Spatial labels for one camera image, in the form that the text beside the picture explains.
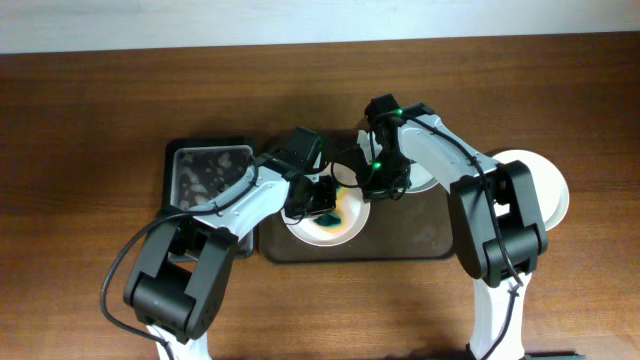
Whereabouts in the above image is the pale blue plate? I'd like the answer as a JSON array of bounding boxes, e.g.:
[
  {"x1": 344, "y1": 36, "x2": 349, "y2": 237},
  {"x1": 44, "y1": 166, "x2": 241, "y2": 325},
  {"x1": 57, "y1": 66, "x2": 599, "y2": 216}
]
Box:
[{"x1": 356, "y1": 130, "x2": 438, "y2": 194}]

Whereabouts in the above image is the brown plastic serving tray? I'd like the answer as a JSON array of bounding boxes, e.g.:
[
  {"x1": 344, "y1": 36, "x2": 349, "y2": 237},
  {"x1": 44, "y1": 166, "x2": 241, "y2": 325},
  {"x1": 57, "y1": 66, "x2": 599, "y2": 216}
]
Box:
[{"x1": 257, "y1": 130, "x2": 456, "y2": 265}]

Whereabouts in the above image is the green yellow scrub sponge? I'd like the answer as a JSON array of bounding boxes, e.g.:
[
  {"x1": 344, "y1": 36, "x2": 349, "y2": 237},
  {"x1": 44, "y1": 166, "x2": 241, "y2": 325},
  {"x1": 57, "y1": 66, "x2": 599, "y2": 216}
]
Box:
[{"x1": 314, "y1": 212, "x2": 342, "y2": 228}]

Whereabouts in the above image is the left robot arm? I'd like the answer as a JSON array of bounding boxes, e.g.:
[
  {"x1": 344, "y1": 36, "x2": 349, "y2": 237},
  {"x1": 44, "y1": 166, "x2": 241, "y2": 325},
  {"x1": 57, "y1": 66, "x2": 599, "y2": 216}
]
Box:
[{"x1": 123, "y1": 149, "x2": 335, "y2": 359}]

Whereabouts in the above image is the black soapy water tub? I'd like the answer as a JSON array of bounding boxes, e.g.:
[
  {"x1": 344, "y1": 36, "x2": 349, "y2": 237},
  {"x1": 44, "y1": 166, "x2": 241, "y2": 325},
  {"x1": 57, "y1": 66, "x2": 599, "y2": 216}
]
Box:
[{"x1": 156, "y1": 137, "x2": 257, "y2": 263}]

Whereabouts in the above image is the white plate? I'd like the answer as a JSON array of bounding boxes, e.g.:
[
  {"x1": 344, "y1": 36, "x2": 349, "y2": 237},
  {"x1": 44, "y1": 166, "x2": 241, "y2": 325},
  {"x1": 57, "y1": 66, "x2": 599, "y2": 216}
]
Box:
[
  {"x1": 493, "y1": 149, "x2": 570, "y2": 231},
  {"x1": 280, "y1": 185, "x2": 371, "y2": 247}
]

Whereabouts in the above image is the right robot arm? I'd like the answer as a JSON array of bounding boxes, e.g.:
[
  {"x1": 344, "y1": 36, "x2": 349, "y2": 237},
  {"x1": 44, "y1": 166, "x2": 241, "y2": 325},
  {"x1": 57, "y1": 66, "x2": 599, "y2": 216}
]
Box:
[{"x1": 358, "y1": 98, "x2": 548, "y2": 359}]

